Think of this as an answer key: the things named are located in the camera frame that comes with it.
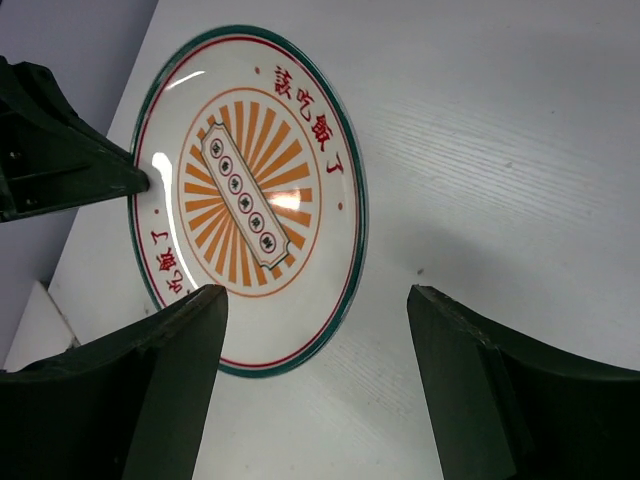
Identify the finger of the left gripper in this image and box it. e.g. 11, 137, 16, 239
1, 58, 149, 222

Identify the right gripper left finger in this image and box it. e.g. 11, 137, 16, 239
1, 285, 228, 479

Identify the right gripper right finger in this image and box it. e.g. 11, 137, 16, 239
407, 285, 639, 479

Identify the orange sunburst plate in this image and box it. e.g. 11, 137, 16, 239
128, 25, 368, 378

